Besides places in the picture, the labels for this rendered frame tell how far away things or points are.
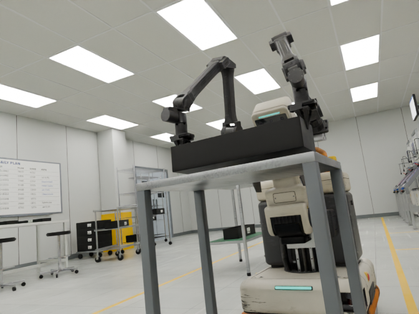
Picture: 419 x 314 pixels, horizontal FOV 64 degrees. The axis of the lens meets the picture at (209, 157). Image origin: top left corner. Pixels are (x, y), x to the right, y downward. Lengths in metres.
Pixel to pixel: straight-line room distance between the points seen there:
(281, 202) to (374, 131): 9.20
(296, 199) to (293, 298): 0.48
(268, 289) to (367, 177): 9.12
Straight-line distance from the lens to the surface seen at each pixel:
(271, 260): 2.17
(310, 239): 1.96
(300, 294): 1.80
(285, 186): 1.85
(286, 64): 1.37
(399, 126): 10.96
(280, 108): 1.80
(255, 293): 1.88
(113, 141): 8.70
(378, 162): 10.81
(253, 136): 1.27
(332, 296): 1.05
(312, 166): 1.02
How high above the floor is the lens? 0.66
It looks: 9 degrees up
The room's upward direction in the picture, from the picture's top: 6 degrees counter-clockwise
